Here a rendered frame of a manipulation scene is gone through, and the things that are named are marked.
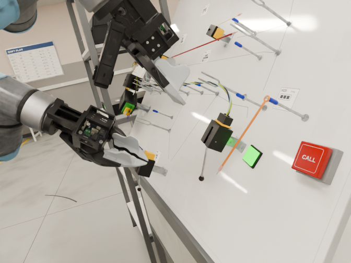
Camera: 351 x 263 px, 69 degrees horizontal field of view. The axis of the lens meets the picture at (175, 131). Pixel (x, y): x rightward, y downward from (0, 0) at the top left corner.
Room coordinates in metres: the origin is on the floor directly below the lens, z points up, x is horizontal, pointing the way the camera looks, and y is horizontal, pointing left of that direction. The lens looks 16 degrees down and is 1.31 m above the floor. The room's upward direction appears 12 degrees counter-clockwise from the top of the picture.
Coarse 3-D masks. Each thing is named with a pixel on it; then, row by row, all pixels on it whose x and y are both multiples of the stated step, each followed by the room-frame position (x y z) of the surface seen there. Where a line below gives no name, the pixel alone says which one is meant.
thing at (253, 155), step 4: (248, 148) 0.53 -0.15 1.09; (252, 148) 0.52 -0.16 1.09; (256, 148) 0.51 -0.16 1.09; (248, 152) 0.52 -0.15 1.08; (252, 152) 0.51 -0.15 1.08; (256, 152) 0.50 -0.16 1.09; (260, 152) 0.50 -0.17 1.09; (244, 156) 0.52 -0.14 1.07; (248, 156) 0.52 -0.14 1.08; (252, 156) 0.50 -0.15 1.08; (256, 156) 0.50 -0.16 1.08; (260, 156) 0.49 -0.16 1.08; (244, 160) 0.52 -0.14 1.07; (248, 160) 0.51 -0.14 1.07; (252, 160) 0.50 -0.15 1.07; (256, 160) 0.49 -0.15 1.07; (248, 164) 0.51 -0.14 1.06; (252, 164) 0.50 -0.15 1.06; (252, 168) 0.50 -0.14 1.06
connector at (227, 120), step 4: (220, 116) 0.55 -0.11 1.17; (224, 116) 0.54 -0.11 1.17; (228, 116) 0.54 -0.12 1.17; (220, 120) 0.55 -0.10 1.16; (224, 120) 0.54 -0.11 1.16; (228, 120) 0.54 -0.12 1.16; (232, 120) 0.54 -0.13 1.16; (224, 124) 0.54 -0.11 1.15; (228, 124) 0.54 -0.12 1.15; (228, 128) 0.54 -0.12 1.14
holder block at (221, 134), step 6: (210, 126) 0.56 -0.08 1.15; (216, 126) 0.54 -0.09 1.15; (222, 126) 0.53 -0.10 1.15; (210, 132) 0.55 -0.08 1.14; (216, 132) 0.53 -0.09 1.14; (222, 132) 0.53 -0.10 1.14; (228, 132) 0.53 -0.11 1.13; (204, 138) 0.56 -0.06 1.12; (210, 138) 0.53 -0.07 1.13; (216, 138) 0.53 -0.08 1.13; (222, 138) 0.53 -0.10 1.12; (228, 138) 0.54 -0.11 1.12; (210, 144) 0.53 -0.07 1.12; (216, 144) 0.53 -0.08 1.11; (222, 144) 0.54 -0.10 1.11; (216, 150) 0.53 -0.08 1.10; (222, 150) 0.54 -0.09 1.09
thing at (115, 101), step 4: (136, 92) 1.88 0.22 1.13; (140, 92) 1.83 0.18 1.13; (144, 92) 1.77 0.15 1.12; (140, 96) 1.61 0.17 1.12; (112, 100) 1.72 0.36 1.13; (116, 100) 1.66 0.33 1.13; (140, 100) 1.54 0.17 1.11; (112, 104) 1.50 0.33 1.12; (116, 104) 1.49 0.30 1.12; (104, 108) 1.70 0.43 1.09; (116, 108) 1.49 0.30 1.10; (136, 108) 1.53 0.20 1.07; (116, 112) 1.49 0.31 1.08; (120, 112) 1.49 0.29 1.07
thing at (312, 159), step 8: (304, 144) 0.39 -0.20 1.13; (312, 144) 0.38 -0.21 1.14; (304, 152) 0.38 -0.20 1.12; (312, 152) 0.37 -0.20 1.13; (320, 152) 0.36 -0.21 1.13; (328, 152) 0.35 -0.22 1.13; (296, 160) 0.38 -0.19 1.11; (304, 160) 0.37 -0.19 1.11; (312, 160) 0.36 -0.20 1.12; (320, 160) 0.35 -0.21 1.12; (328, 160) 0.35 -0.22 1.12; (296, 168) 0.38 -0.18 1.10; (304, 168) 0.37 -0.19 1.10; (312, 168) 0.35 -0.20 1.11; (320, 168) 0.34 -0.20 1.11; (320, 176) 0.34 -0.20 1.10
